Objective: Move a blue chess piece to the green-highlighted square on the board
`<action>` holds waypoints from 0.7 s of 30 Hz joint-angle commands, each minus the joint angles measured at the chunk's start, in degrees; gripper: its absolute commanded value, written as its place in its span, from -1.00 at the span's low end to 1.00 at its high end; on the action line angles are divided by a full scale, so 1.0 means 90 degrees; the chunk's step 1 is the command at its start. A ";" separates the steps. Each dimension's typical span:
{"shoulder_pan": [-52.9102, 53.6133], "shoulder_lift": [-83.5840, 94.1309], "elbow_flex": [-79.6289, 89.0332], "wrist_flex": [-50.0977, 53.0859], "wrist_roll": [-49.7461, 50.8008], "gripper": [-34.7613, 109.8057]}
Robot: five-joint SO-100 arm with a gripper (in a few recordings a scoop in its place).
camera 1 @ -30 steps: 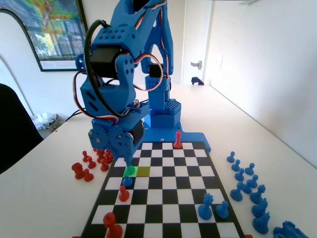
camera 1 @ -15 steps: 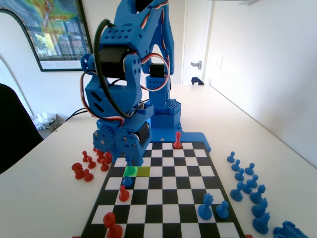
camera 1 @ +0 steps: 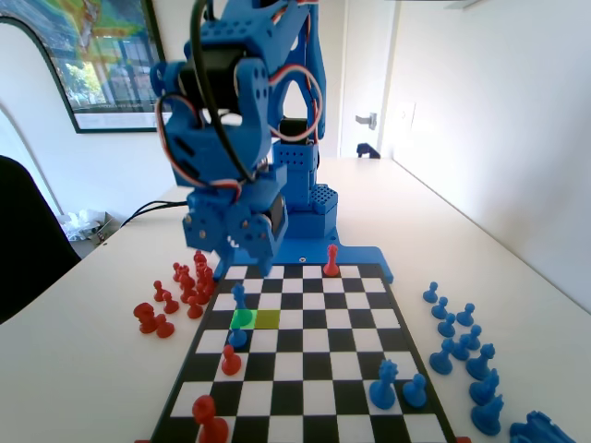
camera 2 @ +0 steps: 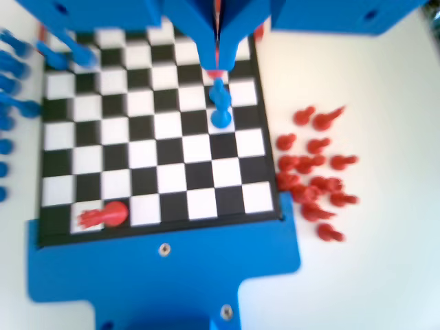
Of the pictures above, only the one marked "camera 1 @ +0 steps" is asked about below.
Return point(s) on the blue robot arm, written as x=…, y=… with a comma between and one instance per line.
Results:
x=251, y=92

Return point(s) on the large red chess pawn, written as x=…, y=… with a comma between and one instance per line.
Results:
x=208, y=422

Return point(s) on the black and white chessboard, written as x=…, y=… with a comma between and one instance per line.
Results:
x=314, y=360

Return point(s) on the large blue chess piece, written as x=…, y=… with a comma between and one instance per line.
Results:
x=485, y=390
x=489, y=417
x=481, y=364

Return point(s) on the red chess king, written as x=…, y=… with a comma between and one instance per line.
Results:
x=330, y=264

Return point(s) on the large red chess piece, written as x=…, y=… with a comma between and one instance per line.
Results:
x=145, y=319

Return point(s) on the small cardboard box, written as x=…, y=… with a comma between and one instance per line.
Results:
x=105, y=226

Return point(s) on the white door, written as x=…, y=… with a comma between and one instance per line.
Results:
x=365, y=69

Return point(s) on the blue chess queen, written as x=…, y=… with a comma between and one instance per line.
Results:
x=384, y=387

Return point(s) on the blue table clamp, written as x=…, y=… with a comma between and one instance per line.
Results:
x=367, y=151

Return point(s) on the blue arm base plate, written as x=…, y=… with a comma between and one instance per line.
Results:
x=360, y=256

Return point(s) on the tall blue chess piece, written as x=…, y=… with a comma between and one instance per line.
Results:
x=239, y=300

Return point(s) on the black chair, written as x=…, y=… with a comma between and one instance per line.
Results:
x=27, y=240

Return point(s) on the crumpled white plastic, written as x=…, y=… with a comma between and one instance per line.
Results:
x=78, y=223

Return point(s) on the blue chess pawn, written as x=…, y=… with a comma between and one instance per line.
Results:
x=430, y=293
x=474, y=338
x=465, y=315
x=440, y=309
x=461, y=349
x=414, y=392
x=443, y=357
x=447, y=326
x=237, y=339

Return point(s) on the black framed poster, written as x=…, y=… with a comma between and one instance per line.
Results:
x=106, y=60

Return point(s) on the blue lying chess piece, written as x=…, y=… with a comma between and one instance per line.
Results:
x=540, y=431

